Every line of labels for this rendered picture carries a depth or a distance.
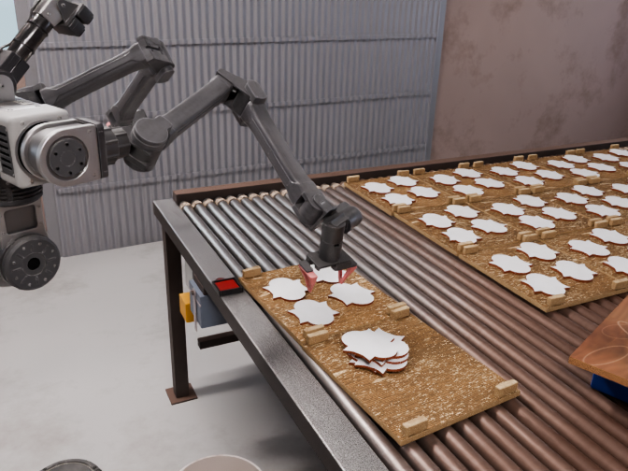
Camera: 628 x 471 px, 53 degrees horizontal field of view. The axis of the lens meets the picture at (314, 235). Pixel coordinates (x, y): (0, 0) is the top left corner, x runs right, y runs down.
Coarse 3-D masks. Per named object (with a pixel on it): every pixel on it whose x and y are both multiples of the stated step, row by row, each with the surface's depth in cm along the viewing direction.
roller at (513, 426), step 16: (272, 208) 256; (288, 224) 240; (304, 240) 227; (496, 416) 141; (512, 416) 140; (512, 432) 136; (528, 432) 135; (528, 448) 132; (544, 448) 130; (544, 464) 129; (560, 464) 126
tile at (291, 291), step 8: (272, 280) 191; (280, 280) 191; (288, 280) 191; (296, 280) 192; (264, 288) 187; (272, 288) 187; (280, 288) 187; (288, 288) 187; (296, 288) 187; (304, 288) 187; (280, 296) 182; (288, 296) 182; (296, 296) 182; (304, 296) 183
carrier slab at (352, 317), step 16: (272, 272) 198; (288, 272) 199; (352, 272) 200; (256, 288) 188; (320, 288) 189; (368, 288) 190; (272, 304) 180; (288, 304) 180; (336, 304) 181; (384, 304) 181; (288, 320) 172; (336, 320) 172; (352, 320) 173; (368, 320) 173
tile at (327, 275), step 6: (312, 264) 202; (324, 270) 199; (330, 270) 199; (318, 276) 195; (324, 276) 195; (330, 276) 195; (336, 276) 195; (342, 276) 195; (318, 282) 192; (324, 282) 193; (330, 282) 192; (336, 282) 192
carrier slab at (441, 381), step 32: (384, 320) 173; (416, 320) 174; (320, 352) 157; (416, 352) 159; (448, 352) 159; (352, 384) 146; (384, 384) 146; (416, 384) 146; (448, 384) 147; (480, 384) 147; (384, 416) 136; (416, 416) 136; (448, 416) 136
